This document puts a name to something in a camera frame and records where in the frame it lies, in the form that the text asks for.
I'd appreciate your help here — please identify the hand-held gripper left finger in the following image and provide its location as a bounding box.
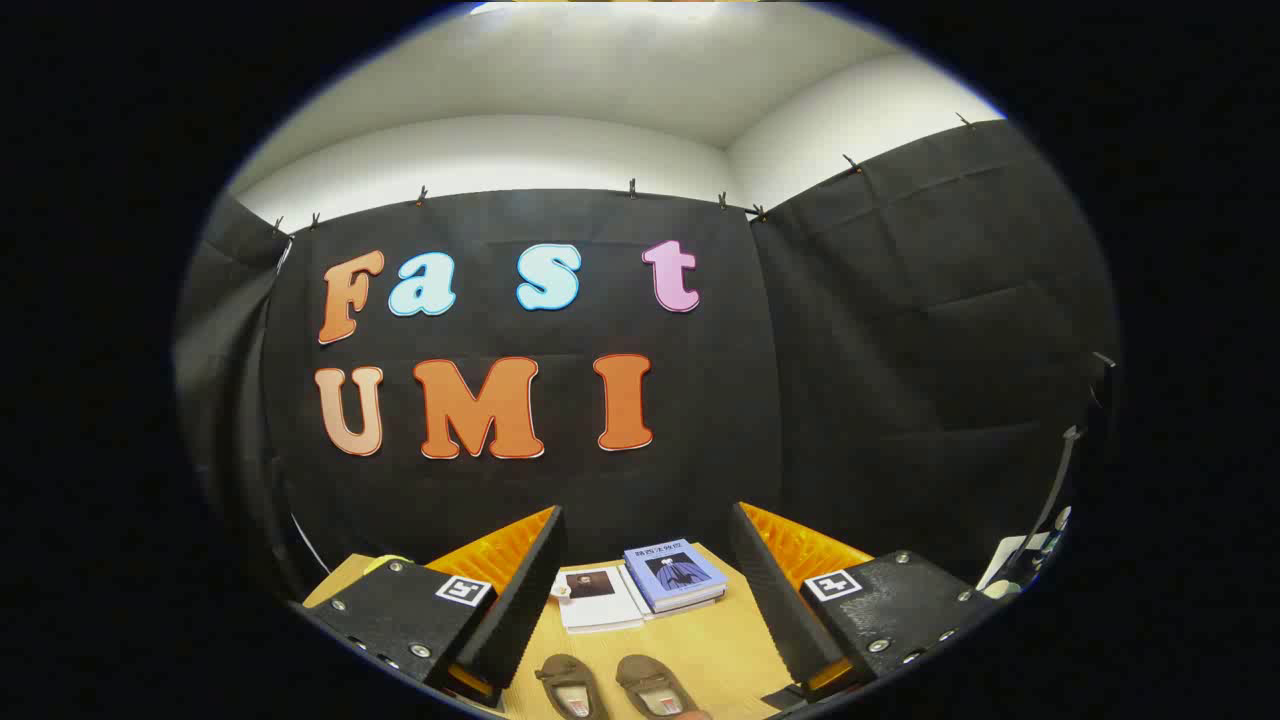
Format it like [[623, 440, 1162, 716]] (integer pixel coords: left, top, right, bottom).
[[296, 505, 569, 709]]

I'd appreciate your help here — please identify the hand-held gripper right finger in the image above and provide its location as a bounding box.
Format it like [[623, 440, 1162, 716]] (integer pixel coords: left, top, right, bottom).
[[728, 500, 1009, 706]]

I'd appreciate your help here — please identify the brown shoe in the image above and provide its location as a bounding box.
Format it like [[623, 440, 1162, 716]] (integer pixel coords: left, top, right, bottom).
[[534, 653, 609, 720], [614, 653, 701, 720]]

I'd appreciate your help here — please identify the white book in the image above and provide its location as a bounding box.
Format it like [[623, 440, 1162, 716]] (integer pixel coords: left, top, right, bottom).
[[553, 565, 646, 635]]

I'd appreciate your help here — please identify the blue book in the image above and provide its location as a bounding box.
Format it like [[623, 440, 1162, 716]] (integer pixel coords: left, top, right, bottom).
[[623, 541, 729, 614]]

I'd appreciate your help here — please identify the black backdrop cloth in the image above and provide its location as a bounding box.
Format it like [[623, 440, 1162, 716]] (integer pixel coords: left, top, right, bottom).
[[172, 118, 1121, 611]]

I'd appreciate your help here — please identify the black metal stand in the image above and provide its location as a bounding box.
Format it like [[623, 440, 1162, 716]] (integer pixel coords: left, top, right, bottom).
[[1005, 350, 1117, 593]]

